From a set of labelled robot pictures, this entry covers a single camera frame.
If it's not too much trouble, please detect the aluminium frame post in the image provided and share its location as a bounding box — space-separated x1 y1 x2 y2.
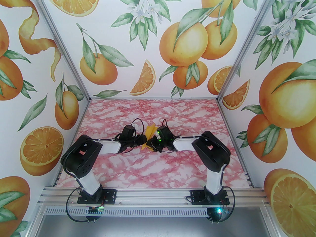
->
216 0 284 103
26 0 92 103

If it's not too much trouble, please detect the aluminium back rail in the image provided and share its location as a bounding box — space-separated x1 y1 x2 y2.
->
89 97 219 100

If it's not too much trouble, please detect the black base cable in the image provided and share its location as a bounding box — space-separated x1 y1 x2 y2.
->
64 190 104 223
209 189 238 224

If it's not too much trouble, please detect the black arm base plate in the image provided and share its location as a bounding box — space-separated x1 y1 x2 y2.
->
190 190 230 205
77 189 117 204

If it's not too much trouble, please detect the aluminium mounting rail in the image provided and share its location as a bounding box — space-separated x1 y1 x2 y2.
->
37 186 270 208

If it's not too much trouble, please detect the perforated metal strip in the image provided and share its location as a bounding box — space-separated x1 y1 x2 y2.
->
43 206 210 217

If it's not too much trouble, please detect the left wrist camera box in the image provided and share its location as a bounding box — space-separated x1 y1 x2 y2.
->
123 124 137 139

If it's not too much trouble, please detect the aluminium side rail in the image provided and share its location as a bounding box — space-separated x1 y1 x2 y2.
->
217 100 255 188
51 100 91 187

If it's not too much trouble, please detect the grey metal shelf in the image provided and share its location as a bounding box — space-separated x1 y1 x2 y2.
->
37 215 272 237

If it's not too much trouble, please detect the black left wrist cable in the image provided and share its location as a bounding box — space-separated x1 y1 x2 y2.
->
132 118 145 135

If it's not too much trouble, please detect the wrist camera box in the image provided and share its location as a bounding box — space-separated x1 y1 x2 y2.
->
156 125 174 142
123 124 137 139

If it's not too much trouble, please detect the yellow paper sheet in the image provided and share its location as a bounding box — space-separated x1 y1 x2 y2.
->
140 124 158 150

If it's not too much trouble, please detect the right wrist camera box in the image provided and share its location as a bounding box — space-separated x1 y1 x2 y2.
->
156 125 174 142

